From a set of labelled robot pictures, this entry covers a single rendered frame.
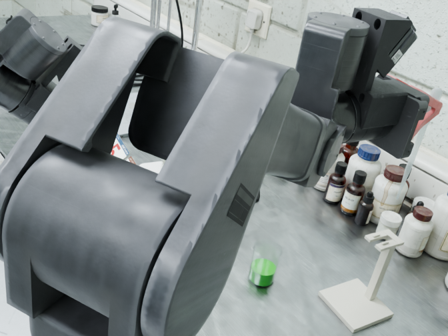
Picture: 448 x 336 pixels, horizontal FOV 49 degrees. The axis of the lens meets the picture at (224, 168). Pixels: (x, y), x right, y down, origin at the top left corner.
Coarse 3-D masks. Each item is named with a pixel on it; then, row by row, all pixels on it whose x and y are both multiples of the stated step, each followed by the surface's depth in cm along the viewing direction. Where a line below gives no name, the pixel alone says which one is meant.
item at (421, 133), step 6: (426, 126) 59; (420, 132) 60; (420, 138) 60; (414, 144) 61; (420, 144) 60; (414, 150) 61; (414, 156) 61; (408, 162) 62; (408, 168) 62; (408, 174) 63; (402, 180) 63; (402, 186) 64; (396, 198) 65
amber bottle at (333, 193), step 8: (336, 168) 95; (344, 168) 95; (336, 176) 96; (344, 176) 96; (328, 184) 97; (336, 184) 96; (344, 184) 96; (328, 192) 97; (336, 192) 96; (328, 200) 98; (336, 200) 97
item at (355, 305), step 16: (368, 240) 68; (400, 240) 69; (384, 256) 71; (384, 272) 72; (336, 288) 76; (352, 288) 76; (368, 288) 74; (336, 304) 73; (352, 304) 73; (368, 304) 74; (384, 304) 74; (352, 320) 70; (368, 320) 71; (384, 320) 72
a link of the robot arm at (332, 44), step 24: (312, 24) 42; (336, 24) 43; (360, 24) 45; (312, 48) 43; (336, 48) 42; (360, 48) 44; (312, 72) 43; (336, 72) 43; (312, 96) 44; (336, 96) 43; (336, 144) 43
